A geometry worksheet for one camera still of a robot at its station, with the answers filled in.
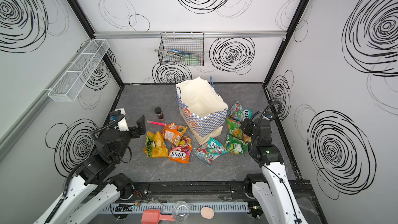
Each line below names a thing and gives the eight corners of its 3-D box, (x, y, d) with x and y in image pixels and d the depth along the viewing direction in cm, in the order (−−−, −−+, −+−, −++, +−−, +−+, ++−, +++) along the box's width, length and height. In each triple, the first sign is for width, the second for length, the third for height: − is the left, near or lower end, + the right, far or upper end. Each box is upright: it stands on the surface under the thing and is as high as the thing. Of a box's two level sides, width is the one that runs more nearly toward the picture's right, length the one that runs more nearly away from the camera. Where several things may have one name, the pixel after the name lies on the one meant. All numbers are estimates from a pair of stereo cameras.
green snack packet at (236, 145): (223, 152, 87) (224, 149, 84) (225, 137, 93) (226, 133, 90) (246, 157, 85) (248, 154, 82) (247, 141, 91) (248, 138, 88)
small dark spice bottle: (160, 123, 100) (157, 114, 93) (157, 117, 103) (154, 108, 96) (165, 120, 102) (162, 111, 94) (162, 114, 104) (159, 106, 97)
